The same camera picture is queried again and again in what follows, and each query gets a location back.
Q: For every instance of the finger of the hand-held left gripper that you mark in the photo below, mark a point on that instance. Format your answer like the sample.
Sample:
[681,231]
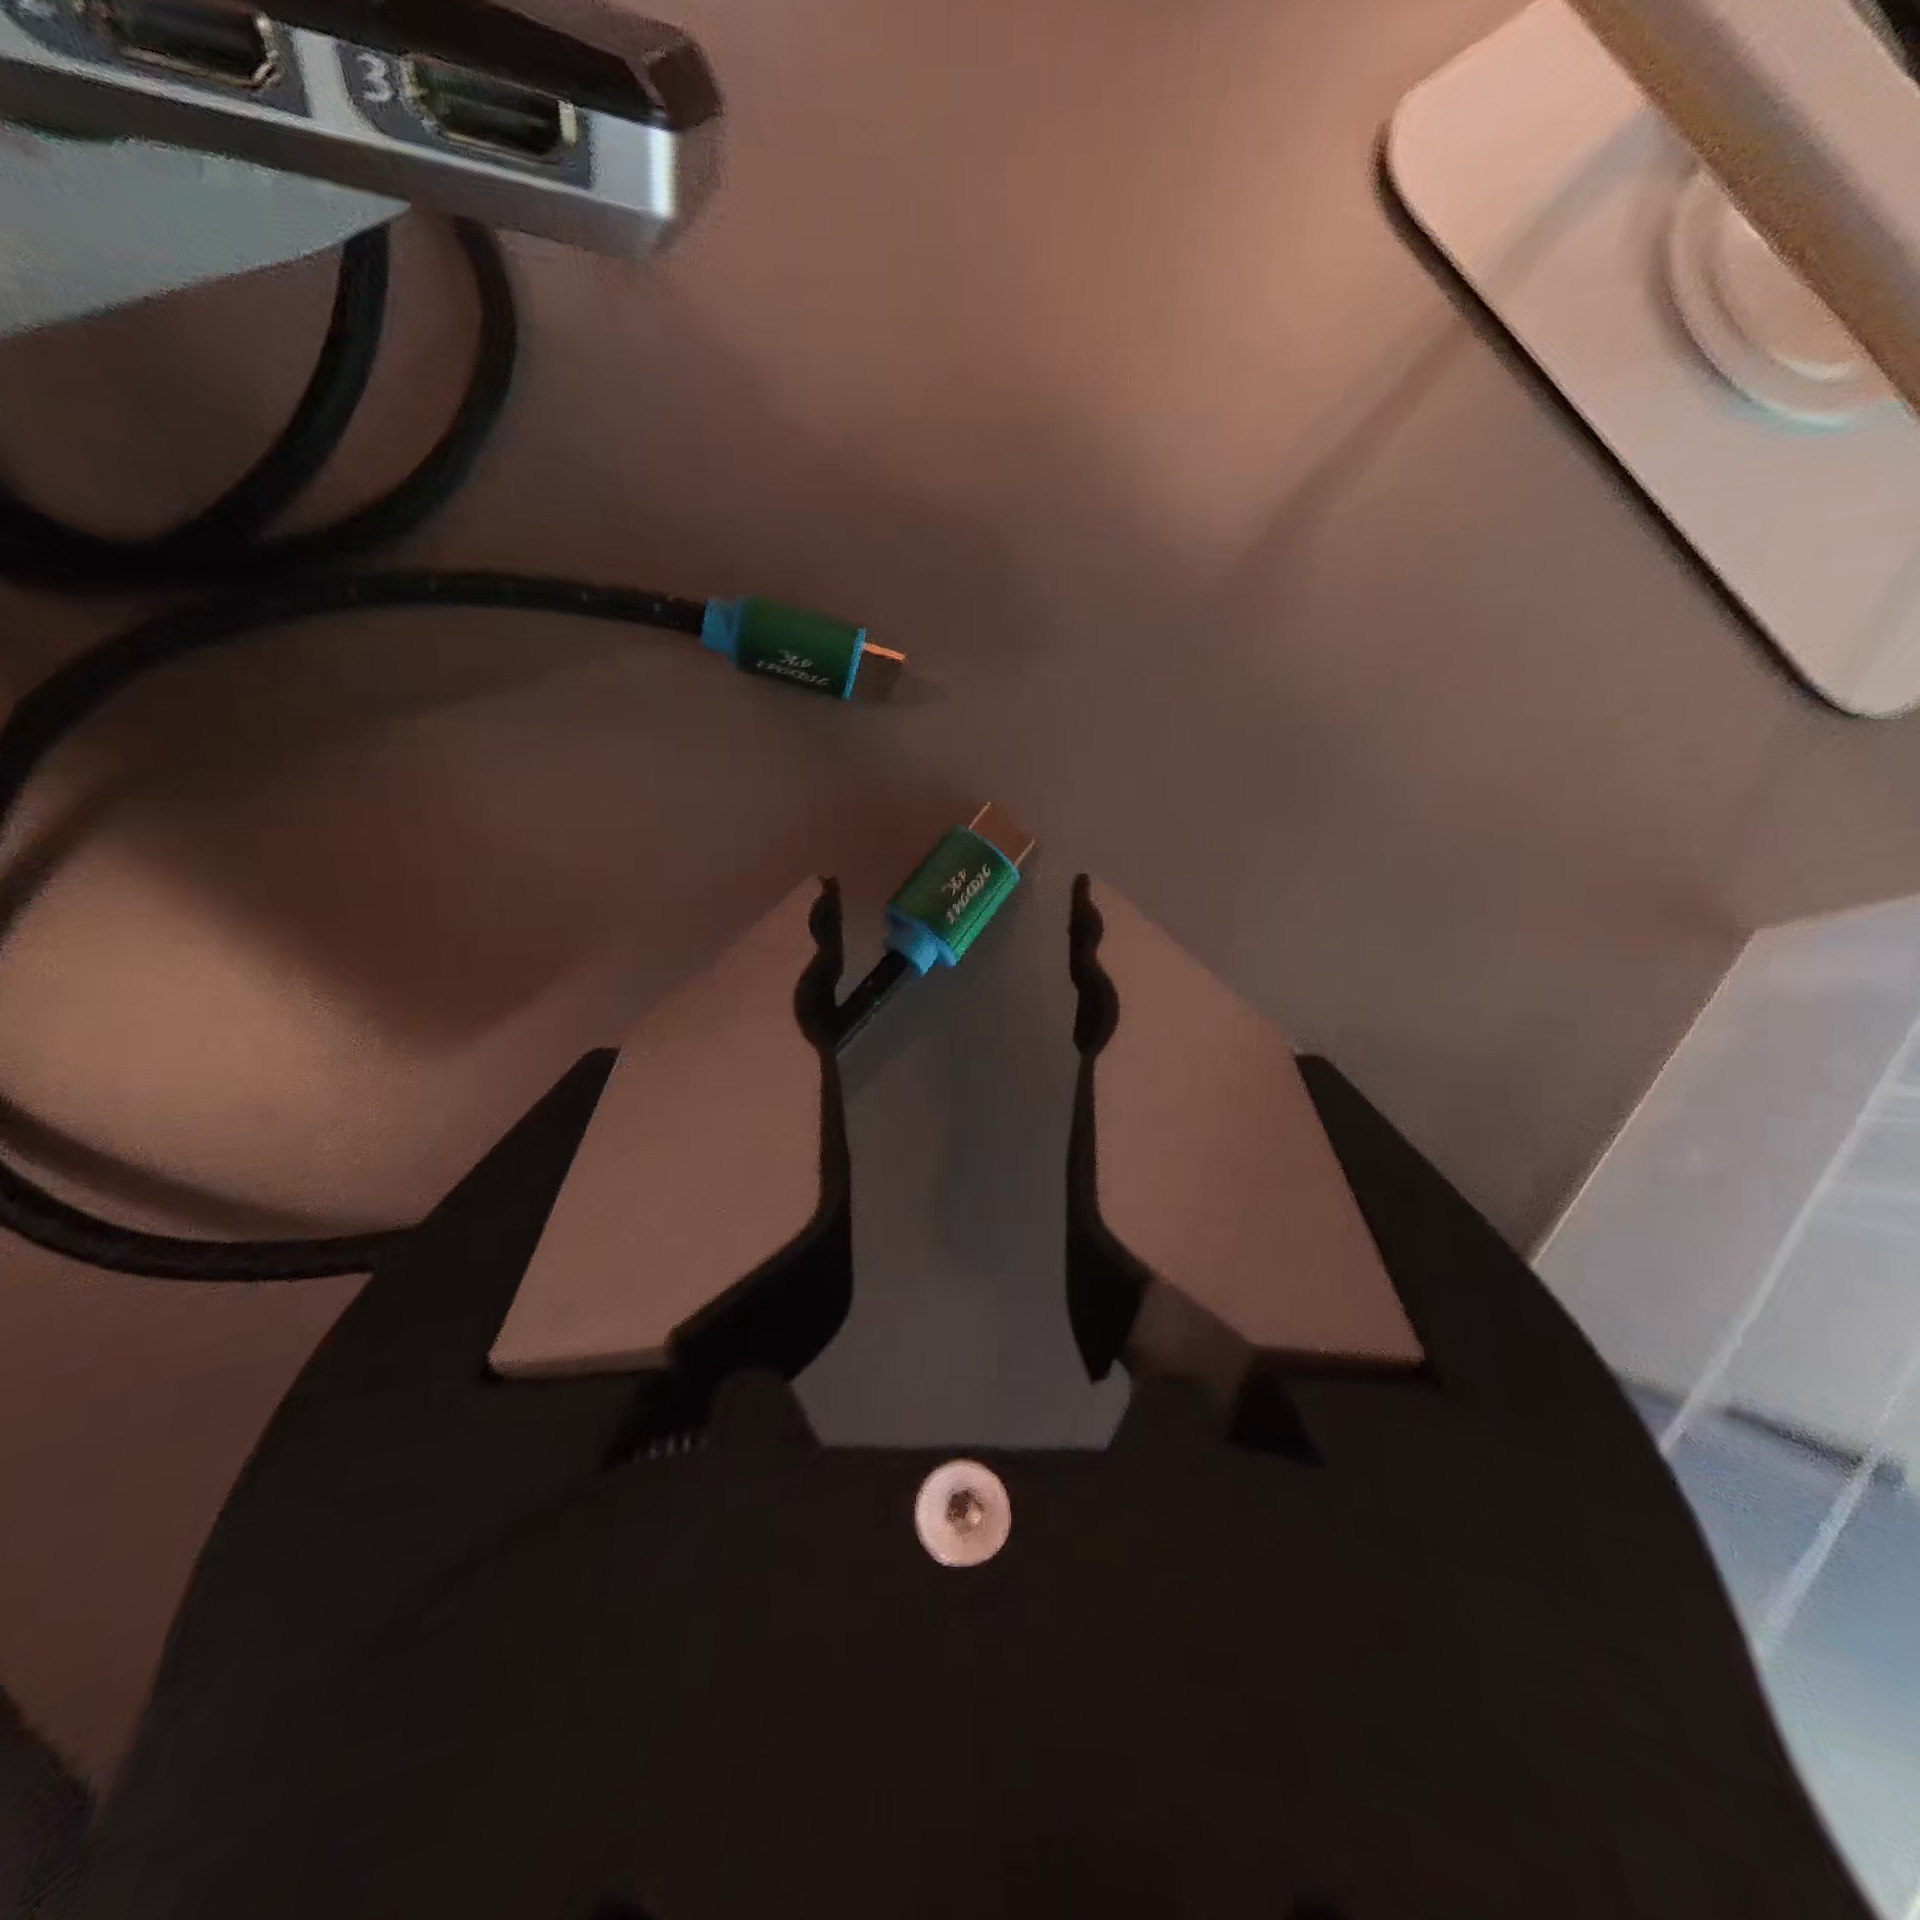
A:
[119,224]

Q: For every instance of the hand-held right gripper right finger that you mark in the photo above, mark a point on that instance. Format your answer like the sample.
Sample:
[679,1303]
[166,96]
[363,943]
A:
[1230,1185]

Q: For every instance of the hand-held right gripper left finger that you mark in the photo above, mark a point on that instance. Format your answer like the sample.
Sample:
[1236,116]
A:
[676,1170]

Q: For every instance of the silver hdmi hub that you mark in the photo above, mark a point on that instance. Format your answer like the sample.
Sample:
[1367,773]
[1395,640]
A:
[324,105]

